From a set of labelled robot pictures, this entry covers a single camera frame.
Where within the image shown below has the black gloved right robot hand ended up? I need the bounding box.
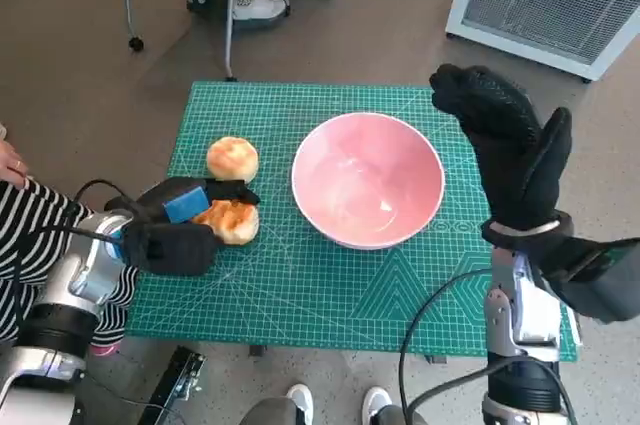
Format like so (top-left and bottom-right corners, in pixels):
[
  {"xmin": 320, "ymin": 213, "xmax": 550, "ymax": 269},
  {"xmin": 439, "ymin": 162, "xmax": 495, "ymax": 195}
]
[{"xmin": 428, "ymin": 63, "xmax": 574, "ymax": 236}]

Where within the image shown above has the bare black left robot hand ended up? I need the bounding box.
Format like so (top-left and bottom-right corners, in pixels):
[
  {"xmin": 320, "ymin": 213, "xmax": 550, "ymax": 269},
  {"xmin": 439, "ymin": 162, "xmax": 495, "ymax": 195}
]
[{"xmin": 132, "ymin": 176, "xmax": 262, "ymax": 226}]

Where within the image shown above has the person's hand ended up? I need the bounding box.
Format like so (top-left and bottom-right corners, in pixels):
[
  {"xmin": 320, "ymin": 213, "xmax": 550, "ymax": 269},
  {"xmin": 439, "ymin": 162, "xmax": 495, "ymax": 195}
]
[{"xmin": 0, "ymin": 137, "xmax": 29, "ymax": 191}]

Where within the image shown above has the long toy bread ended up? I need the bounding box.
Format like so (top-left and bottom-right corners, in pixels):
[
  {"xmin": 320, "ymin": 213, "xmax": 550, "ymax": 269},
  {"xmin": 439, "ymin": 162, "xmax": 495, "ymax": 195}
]
[{"xmin": 191, "ymin": 199, "xmax": 260, "ymax": 246}]

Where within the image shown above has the round toy bread bun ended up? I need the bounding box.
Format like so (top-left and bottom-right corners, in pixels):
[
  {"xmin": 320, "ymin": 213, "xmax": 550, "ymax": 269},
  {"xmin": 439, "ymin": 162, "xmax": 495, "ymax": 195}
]
[{"xmin": 206, "ymin": 136, "xmax": 260, "ymax": 182}]

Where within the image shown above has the pink bowl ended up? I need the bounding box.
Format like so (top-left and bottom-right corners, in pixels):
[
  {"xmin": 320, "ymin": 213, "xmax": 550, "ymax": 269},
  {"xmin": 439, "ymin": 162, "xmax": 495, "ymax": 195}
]
[{"xmin": 291, "ymin": 112, "xmax": 446, "ymax": 251}]

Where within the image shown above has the person in striped clothing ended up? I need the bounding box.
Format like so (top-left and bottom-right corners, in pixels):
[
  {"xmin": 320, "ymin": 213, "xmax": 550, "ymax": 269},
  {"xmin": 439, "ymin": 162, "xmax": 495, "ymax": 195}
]
[{"xmin": 0, "ymin": 122, "xmax": 141, "ymax": 359}]

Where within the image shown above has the green cutting mat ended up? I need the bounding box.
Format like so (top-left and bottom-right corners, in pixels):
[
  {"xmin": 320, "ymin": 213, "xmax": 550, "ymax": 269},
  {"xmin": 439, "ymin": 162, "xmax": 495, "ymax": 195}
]
[{"xmin": 124, "ymin": 79, "xmax": 581, "ymax": 364}]

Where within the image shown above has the person with white shoes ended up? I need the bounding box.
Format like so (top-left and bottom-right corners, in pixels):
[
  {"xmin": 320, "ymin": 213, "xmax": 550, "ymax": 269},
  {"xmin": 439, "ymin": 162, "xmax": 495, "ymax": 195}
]
[{"xmin": 239, "ymin": 380, "xmax": 419, "ymax": 425}]

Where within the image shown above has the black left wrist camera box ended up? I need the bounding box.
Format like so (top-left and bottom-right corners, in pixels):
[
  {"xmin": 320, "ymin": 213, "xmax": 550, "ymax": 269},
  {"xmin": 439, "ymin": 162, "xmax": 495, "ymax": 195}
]
[{"xmin": 122, "ymin": 222, "xmax": 219, "ymax": 277}]

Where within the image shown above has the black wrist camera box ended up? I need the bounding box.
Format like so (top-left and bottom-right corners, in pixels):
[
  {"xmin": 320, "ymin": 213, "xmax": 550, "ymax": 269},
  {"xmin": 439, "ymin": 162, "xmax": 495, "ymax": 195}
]
[
  {"xmin": 122, "ymin": 222, "xmax": 219, "ymax": 277},
  {"xmin": 542, "ymin": 237, "xmax": 640, "ymax": 324}
]

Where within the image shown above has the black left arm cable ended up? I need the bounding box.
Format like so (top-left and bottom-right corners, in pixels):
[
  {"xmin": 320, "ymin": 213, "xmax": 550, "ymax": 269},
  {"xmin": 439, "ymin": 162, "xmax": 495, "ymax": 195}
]
[{"xmin": 12, "ymin": 178, "xmax": 139, "ymax": 326}]

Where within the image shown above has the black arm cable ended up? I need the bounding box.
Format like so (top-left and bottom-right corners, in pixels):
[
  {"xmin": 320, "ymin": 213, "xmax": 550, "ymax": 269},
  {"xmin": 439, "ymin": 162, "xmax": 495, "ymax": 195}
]
[
  {"xmin": 398, "ymin": 267, "xmax": 496, "ymax": 425},
  {"xmin": 12, "ymin": 178, "xmax": 139, "ymax": 326}
]

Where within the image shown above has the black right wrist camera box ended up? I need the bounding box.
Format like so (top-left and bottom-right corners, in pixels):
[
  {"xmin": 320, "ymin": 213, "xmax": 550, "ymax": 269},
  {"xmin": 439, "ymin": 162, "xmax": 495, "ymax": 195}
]
[{"xmin": 542, "ymin": 237, "xmax": 640, "ymax": 324}]

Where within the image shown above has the black metal rail bracket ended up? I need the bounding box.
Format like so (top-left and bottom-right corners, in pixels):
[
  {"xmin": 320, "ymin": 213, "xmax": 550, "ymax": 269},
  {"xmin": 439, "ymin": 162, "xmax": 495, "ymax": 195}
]
[{"xmin": 137, "ymin": 344, "xmax": 207, "ymax": 425}]

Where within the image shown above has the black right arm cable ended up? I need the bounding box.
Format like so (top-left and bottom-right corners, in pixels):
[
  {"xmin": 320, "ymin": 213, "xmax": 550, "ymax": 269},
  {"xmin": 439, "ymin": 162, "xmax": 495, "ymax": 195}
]
[{"xmin": 398, "ymin": 267, "xmax": 496, "ymax": 425}]

